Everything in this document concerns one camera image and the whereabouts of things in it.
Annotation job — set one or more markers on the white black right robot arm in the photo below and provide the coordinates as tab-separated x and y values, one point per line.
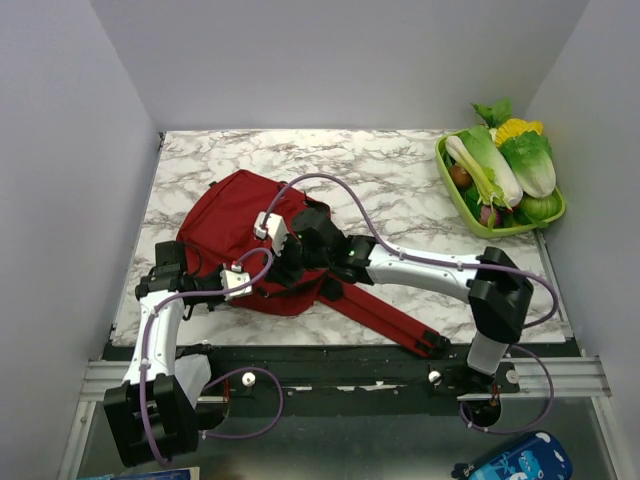
497	292

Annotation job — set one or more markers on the green vegetable basket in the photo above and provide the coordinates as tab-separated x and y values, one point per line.
510	224

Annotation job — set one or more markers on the white green bok choy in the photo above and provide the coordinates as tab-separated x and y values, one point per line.
474	150

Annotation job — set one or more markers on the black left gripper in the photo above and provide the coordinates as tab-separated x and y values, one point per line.
211	305

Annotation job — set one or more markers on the yellow corn toy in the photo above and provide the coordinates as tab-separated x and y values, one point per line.
514	127

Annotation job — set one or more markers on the blue book at bottom edge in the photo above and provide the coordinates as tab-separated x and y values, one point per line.
191	473

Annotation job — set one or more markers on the purple onion toy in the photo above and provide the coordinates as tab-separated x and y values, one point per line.
490	217

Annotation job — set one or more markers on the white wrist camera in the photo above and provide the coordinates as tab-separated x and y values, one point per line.
236	282
274	227

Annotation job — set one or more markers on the green leafy vegetable toy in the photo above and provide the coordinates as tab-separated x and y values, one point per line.
496	114

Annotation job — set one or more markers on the red student backpack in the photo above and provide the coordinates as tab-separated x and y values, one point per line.
219	229

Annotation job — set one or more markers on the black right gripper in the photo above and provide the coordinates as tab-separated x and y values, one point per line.
281	274

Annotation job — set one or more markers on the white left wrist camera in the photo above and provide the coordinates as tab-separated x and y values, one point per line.
236	282

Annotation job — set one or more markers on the dark blue pencil case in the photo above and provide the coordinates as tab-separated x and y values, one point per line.
536	455

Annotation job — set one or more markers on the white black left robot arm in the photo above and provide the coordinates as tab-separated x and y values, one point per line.
152	413

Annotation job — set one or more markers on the brown mushroom toy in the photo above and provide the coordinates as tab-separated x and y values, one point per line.
460	177

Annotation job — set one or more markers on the aluminium rail frame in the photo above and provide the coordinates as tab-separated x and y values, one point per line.
568	377

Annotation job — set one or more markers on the green round pumpkin toy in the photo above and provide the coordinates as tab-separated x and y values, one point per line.
536	211

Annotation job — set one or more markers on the green napa cabbage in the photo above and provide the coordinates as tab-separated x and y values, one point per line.
530	157

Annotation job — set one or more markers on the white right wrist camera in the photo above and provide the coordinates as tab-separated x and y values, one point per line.
274	227

